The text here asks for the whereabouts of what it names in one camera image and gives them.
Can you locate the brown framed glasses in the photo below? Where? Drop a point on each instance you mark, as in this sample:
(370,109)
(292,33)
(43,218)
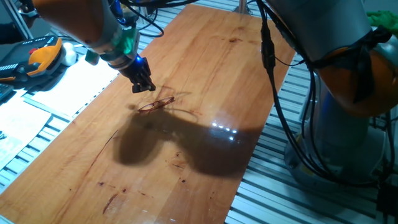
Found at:
(155,104)

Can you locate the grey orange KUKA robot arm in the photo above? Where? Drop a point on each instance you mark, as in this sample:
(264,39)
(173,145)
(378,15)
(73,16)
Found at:
(326,25)

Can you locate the black keyboard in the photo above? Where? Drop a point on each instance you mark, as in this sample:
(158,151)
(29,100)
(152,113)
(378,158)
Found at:
(5,91)

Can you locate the person's hand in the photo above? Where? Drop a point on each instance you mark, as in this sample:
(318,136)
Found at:
(28,21)

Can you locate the white computer mouse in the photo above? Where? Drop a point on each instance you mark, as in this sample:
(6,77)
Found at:
(69,54)

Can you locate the black framed glasses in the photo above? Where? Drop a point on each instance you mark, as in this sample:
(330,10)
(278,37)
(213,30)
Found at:
(2,135)

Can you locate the white paper sheet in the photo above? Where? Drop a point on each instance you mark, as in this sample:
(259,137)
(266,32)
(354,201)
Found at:
(21,130)
(77,87)

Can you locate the orange-brown wooden board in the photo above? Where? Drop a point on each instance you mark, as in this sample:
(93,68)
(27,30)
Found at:
(202,77)

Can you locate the slim aluminium frame post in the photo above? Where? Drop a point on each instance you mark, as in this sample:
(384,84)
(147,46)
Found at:
(243,7)

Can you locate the upright aluminium frame post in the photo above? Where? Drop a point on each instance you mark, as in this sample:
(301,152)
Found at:
(17,18)

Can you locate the green cloth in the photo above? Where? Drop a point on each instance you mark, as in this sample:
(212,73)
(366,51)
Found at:
(384,20)

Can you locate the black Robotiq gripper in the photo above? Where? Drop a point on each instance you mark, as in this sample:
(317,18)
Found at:
(136,70)

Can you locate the orange black teach pendant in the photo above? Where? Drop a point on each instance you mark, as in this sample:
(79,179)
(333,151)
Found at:
(43,59)

